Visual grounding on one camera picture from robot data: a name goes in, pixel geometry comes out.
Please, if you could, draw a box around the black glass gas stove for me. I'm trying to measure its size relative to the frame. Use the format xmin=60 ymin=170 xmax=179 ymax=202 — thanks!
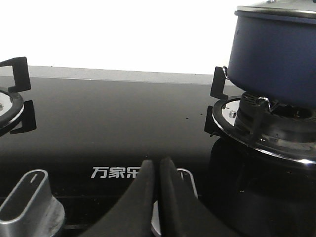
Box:
xmin=0 ymin=78 xmax=316 ymax=237

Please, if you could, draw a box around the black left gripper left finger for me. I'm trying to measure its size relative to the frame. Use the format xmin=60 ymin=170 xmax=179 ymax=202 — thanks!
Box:
xmin=81 ymin=160 xmax=155 ymax=237

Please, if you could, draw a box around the burner with pot support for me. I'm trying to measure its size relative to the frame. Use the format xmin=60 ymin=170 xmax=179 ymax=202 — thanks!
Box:
xmin=0 ymin=57 xmax=37 ymax=136
xmin=204 ymin=66 xmax=316 ymax=165

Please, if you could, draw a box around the left burner with pot support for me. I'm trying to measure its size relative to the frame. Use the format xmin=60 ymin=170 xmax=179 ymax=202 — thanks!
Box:
xmin=0 ymin=57 xmax=37 ymax=136

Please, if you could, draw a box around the right burner with pot support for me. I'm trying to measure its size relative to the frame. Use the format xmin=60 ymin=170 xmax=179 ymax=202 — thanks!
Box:
xmin=204 ymin=66 xmax=316 ymax=165

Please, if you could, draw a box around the silver stove knob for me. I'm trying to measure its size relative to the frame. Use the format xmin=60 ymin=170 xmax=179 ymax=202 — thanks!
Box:
xmin=0 ymin=169 xmax=66 ymax=237
xmin=151 ymin=168 xmax=198 ymax=237

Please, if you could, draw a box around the silver left stove knob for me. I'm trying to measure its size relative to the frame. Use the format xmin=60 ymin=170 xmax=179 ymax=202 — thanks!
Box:
xmin=0 ymin=169 xmax=66 ymax=237

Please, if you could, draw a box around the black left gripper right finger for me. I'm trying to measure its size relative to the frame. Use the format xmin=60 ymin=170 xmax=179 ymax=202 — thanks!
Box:
xmin=159 ymin=158 xmax=238 ymax=237

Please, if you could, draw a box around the dark blue cooking pot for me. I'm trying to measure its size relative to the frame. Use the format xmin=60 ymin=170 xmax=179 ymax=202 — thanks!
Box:
xmin=227 ymin=10 xmax=316 ymax=109

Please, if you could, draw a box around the silver right stove knob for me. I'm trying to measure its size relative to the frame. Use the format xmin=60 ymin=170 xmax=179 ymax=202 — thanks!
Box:
xmin=151 ymin=168 xmax=198 ymax=237

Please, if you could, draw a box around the glass pot lid blue knob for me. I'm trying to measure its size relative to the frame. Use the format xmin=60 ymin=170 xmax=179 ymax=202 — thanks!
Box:
xmin=237 ymin=0 xmax=316 ymax=14

